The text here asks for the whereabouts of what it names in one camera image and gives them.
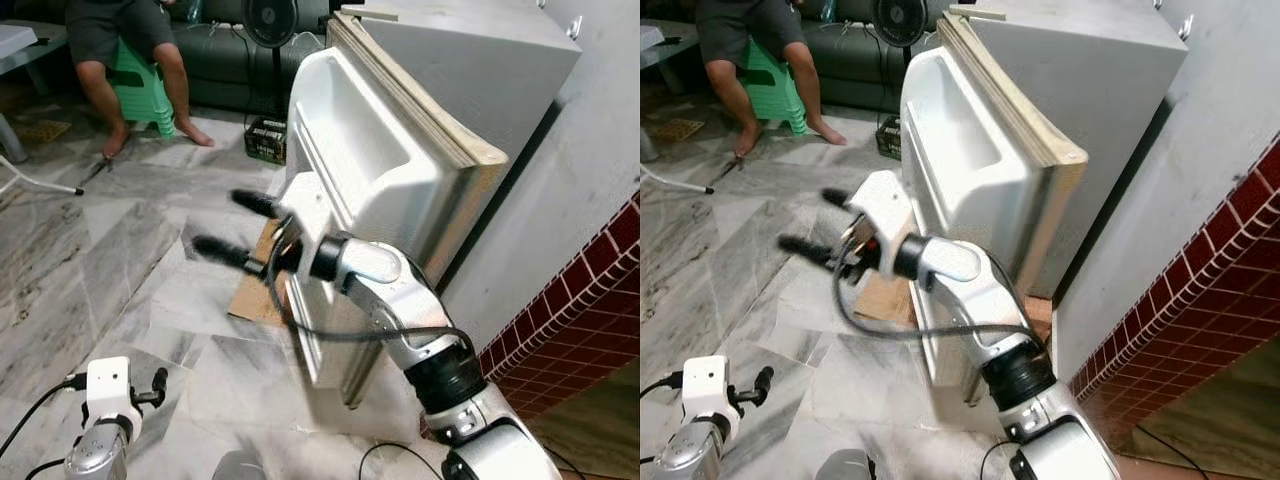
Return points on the white fridge door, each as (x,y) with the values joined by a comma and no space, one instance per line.
(370,140)
(975,140)

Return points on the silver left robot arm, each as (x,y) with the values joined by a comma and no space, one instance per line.
(95,455)
(695,455)

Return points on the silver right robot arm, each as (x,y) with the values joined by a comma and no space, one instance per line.
(400,290)
(980,290)

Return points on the brown cardboard sheet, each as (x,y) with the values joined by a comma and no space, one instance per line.
(885,300)
(255,300)

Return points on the grey robot left leg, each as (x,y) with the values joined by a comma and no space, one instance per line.
(845,468)
(240,468)

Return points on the green plastic stool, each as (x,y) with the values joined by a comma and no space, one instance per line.
(775,90)
(140,90)

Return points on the dark leather sofa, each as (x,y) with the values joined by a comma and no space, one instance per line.
(850,55)
(220,60)

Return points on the white metal pole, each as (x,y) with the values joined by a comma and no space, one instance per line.
(40,178)
(675,180)

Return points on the brown floor mat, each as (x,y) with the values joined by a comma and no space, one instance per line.
(40,130)
(678,130)

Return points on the black standing fan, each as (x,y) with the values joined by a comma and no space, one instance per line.
(268,18)
(900,18)

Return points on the seated person grey shorts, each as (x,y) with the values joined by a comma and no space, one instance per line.
(110,30)
(740,30)

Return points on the white table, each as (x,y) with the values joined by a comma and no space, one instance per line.
(15,45)
(650,45)

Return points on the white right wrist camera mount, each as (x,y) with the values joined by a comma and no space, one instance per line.
(305,205)
(880,205)

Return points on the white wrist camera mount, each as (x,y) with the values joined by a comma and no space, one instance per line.
(108,385)
(305,205)
(705,385)
(880,205)

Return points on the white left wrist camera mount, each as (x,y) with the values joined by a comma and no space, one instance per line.
(705,385)
(108,385)

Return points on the metal wall hook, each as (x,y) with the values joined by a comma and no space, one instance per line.
(577,28)
(1188,28)

